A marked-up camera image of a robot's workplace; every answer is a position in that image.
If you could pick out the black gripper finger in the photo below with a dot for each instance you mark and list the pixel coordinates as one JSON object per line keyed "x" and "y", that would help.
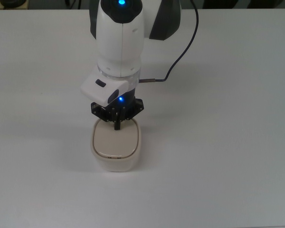
{"x": 134, "y": 110}
{"x": 101, "y": 112}

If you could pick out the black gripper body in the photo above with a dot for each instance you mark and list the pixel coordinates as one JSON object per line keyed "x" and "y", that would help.
{"x": 126, "y": 98}

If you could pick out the cream bin lid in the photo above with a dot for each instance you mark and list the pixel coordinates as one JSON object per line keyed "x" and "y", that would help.
{"x": 114, "y": 142}

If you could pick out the small white trash bin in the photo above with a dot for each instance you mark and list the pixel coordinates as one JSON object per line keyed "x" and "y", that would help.
{"x": 116, "y": 164}

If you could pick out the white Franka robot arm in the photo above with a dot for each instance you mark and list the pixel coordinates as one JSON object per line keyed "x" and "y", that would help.
{"x": 120, "y": 42}

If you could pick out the black round object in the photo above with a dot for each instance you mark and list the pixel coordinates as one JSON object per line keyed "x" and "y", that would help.
{"x": 12, "y": 2}

